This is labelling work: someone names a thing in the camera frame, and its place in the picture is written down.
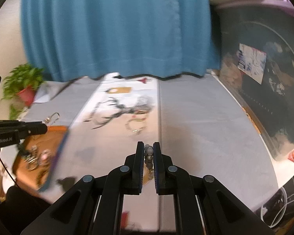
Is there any white cable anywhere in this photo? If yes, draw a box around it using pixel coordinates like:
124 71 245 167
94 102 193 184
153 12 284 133
259 188 294 229

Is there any grey tablecloth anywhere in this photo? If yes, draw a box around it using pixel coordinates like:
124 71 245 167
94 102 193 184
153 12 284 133
0 74 280 233

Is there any white bead bracelet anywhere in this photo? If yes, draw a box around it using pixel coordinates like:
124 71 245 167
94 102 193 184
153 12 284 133
125 117 148 135
26 146 40 171

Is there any black cable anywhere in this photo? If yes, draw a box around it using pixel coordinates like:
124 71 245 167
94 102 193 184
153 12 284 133
0 155 18 185

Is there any green potted plant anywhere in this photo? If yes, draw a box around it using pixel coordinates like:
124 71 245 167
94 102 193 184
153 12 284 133
1 63 46 121

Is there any white printed table runner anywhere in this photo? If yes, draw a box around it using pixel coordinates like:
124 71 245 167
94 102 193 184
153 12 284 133
43 77 162 233

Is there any white blue sticker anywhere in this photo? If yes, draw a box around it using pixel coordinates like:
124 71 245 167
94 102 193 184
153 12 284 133
237 43 267 85

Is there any orange metal tray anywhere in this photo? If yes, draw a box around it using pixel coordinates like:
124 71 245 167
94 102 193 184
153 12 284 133
12 126 71 193

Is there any pink white bracelet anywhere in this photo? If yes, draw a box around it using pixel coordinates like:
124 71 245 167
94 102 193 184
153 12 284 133
40 149 52 163

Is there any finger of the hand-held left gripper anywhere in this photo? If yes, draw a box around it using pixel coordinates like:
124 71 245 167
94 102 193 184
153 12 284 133
18 121 48 138

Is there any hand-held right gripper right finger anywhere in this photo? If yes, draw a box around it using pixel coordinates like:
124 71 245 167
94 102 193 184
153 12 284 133
153 141 276 235

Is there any red flower pot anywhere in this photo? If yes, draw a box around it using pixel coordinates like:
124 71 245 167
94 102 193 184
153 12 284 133
17 85 36 107

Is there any blue curtain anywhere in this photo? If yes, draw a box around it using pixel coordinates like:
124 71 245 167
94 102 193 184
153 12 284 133
21 0 222 83

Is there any grey bead bracelet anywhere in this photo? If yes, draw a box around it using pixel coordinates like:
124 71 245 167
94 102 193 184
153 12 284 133
144 144 154 180

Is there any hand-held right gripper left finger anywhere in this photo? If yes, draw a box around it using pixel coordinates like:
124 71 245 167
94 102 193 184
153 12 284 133
20 141 145 235

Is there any silver carabiner clip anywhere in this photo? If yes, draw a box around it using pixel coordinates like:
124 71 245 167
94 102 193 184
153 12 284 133
44 112 61 126

